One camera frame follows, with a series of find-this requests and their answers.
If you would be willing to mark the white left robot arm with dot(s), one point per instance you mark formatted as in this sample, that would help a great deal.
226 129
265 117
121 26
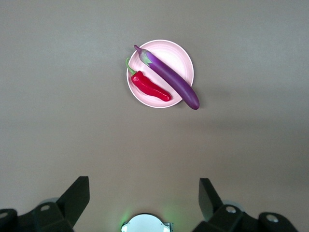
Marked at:
147 224

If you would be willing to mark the red chili pepper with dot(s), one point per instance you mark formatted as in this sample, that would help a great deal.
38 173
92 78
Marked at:
149 88

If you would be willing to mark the pink plate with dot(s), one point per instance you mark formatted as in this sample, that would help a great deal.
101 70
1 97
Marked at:
173 55

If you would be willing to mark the purple eggplant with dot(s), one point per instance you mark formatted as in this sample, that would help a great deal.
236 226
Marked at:
171 77

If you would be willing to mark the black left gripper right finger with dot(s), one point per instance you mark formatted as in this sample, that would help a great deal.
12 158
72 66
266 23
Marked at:
210 205

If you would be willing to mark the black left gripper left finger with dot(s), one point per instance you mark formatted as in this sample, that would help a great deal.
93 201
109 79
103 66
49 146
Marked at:
72 200

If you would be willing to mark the brown table cover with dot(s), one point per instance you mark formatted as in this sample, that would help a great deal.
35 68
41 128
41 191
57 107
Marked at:
60 96

